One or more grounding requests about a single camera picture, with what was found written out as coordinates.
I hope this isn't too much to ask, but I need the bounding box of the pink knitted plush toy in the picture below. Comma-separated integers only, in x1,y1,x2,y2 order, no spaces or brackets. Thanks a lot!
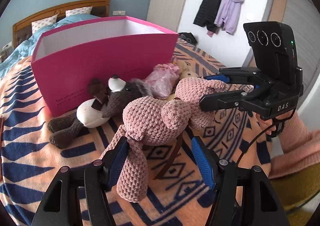
106,77,226,203

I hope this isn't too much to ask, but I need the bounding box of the patterned pillow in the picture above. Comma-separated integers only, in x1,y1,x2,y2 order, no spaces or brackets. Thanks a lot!
31,15,57,34
65,6,93,17

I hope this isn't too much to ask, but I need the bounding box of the left patterned pillow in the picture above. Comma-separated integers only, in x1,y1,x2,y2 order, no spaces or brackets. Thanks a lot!
31,15,57,34

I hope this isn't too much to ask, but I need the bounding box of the right patterned pillow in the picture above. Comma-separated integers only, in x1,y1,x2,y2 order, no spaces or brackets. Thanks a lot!
65,6,93,17

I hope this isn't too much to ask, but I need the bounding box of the pink brocade drawstring pouch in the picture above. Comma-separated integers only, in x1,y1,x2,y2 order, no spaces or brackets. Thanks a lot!
144,63,181,99

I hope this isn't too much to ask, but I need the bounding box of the grey bedroom door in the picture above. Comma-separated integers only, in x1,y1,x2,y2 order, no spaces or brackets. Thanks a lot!
241,0,320,106

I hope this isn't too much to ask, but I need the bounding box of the lilac hanging hoodie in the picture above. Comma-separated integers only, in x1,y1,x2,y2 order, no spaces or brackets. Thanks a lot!
214,0,244,35

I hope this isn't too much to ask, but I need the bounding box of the wooden headboard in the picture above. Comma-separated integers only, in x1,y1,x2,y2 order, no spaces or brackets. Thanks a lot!
12,0,111,49

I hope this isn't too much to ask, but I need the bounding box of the black bag on floor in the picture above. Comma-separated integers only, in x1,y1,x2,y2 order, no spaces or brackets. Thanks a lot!
178,32,198,45

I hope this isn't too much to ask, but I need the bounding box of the pink cardboard box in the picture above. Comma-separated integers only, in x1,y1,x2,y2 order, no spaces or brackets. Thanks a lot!
31,16,178,117

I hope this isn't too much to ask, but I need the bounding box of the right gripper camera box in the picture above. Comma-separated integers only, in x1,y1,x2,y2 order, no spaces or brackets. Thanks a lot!
243,21,298,85

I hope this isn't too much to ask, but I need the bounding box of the orange navy patterned blanket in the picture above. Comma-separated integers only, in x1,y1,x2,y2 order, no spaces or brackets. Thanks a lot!
0,38,273,226

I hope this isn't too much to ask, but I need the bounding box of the wall power socket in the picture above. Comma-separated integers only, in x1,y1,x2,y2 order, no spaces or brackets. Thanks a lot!
112,11,126,16

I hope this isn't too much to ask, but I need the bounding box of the black hanging jacket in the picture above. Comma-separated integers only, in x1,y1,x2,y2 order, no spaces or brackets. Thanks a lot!
193,0,221,37

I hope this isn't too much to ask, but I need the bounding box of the beige plush bunny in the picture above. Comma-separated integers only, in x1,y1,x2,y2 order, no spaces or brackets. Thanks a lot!
176,61,199,80

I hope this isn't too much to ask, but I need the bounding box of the blue floral duvet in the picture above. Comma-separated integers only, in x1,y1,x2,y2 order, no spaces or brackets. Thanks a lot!
1,14,99,79

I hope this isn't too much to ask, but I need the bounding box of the right hand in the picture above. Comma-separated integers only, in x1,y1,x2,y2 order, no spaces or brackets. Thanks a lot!
255,113,276,136

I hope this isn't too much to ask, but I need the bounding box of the brown white plush dog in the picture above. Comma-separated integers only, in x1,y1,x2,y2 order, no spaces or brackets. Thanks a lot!
47,75,152,149

